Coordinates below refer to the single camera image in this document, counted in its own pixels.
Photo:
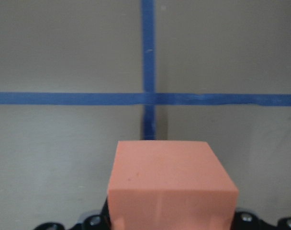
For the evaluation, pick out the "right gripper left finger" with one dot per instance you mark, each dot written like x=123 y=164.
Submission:
x=93 y=220

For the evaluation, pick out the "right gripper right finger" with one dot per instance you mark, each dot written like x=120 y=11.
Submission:
x=245 y=219

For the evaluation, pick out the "orange foam block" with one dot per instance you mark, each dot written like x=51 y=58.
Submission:
x=169 y=185

